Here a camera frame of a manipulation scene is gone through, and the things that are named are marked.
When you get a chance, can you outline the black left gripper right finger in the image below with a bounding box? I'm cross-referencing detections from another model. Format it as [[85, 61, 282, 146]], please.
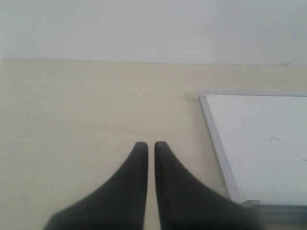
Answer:
[[154, 141, 265, 230]]

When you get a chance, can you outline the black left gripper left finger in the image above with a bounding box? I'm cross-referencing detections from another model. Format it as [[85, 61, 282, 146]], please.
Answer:
[[44, 142, 148, 230]]

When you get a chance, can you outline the white board with metal frame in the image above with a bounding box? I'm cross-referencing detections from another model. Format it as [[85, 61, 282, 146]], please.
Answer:
[[198, 91, 307, 224]]

